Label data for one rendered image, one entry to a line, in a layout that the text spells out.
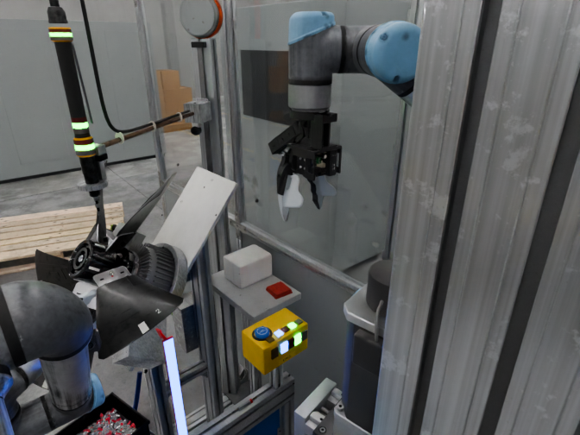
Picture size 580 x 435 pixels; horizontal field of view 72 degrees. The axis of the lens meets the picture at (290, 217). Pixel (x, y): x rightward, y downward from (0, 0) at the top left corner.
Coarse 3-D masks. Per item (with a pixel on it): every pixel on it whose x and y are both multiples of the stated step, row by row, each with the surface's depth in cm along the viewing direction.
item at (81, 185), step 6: (102, 144) 101; (96, 150) 100; (102, 150) 101; (96, 156) 100; (102, 156) 100; (96, 162) 100; (102, 162) 101; (102, 168) 101; (102, 174) 102; (84, 180) 102; (102, 180) 102; (78, 186) 99; (84, 186) 98; (90, 186) 98; (96, 186) 98; (102, 186) 99
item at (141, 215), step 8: (168, 184) 120; (160, 192) 103; (152, 200) 114; (144, 208) 113; (152, 208) 121; (136, 216) 112; (144, 216) 119; (128, 224) 111; (136, 224) 119; (120, 232) 111; (128, 232) 117
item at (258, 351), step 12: (276, 312) 115; (288, 312) 115; (264, 324) 111; (276, 324) 111; (288, 324) 111; (300, 324) 111; (252, 336) 106; (276, 336) 106; (288, 336) 107; (252, 348) 106; (264, 348) 102; (300, 348) 112; (252, 360) 108; (264, 360) 103; (276, 360) 106; (264, 372) 105
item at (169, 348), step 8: (168, 344) 88; (168, 352) 89; (168, 360) 89; (168, 368) 90; (176, 368) 91; (176, 376) 92; (176, 384) 93; (176, 392) 94; (176, 400) 95; (176, 408) 95; (176, 416) 96; (184, 416) 98; (184, 424) 99; (184, 432) 100
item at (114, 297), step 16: (112, 288) 106; (128, 288) 106; (144, 288) 107; (160, 288) 106; (96, 304) 103; (112, 304) 102; (128, 304) 101; (144, 304) 101; (160, 304) 101; (176, 304) 100; (96, 320) 99; (112, 320) 98; (128, 320) 97; (144, 320) 97; (160, 320) 96; (112, 336) 95; (128, 336) 94; (112, 352) 92
